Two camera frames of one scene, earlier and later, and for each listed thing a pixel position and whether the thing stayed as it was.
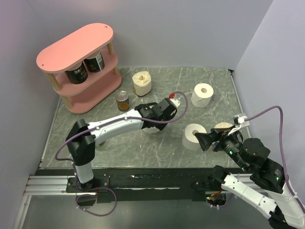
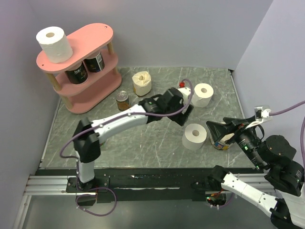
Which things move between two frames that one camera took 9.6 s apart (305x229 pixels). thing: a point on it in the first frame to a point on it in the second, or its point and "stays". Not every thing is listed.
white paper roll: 151,130 to 55,45
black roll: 96,64 stays
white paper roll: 189,140 stays
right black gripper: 205,139 to 217,129
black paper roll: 78,75 stays
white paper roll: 202,95 stays
